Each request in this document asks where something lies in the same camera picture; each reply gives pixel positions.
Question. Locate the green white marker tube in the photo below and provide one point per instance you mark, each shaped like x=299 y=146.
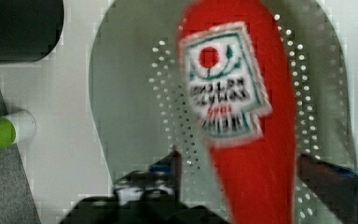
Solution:
x=16 y=127

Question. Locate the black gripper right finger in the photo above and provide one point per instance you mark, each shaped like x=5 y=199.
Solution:
x=336 y=186

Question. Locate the green oval strainer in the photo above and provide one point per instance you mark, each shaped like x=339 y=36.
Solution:
x=140 y=106

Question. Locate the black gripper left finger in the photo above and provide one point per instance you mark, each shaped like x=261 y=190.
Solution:
x=151 y=196

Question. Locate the black cylinder upper left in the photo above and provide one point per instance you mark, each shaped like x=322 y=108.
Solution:
x=29 y=29

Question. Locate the red plush ketchup bottle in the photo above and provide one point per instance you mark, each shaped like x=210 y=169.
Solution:
x=239 y=88

